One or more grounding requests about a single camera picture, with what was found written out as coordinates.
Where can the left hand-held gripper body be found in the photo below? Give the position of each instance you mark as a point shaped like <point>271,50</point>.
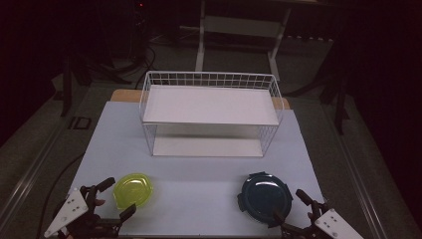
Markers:
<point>71,207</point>

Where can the light blue table mat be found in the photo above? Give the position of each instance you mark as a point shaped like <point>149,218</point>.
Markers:
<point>199,186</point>

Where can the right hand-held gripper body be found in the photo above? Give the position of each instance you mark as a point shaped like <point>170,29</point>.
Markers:
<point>335,224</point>

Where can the person's left hand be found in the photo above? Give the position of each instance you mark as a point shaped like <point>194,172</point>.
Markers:
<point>100,201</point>

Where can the wooden table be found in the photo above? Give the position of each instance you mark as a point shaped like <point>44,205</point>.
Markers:
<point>126,95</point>

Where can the yellow-green plastic bowl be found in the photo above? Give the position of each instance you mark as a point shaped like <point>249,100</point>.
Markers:
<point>132,191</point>

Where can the dark blue lidded container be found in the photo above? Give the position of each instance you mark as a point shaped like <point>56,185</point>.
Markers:
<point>265,197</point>

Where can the black floor socket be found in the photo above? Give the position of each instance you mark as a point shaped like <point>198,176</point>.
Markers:
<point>80,122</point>

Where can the black metal stand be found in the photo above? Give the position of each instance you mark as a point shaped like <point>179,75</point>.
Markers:
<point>66,86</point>
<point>340,106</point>

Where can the metal floor rail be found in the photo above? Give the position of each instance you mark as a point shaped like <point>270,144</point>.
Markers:
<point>358,172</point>
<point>30,172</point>

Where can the white desk frame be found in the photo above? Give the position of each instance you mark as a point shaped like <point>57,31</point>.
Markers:
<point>242,26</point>

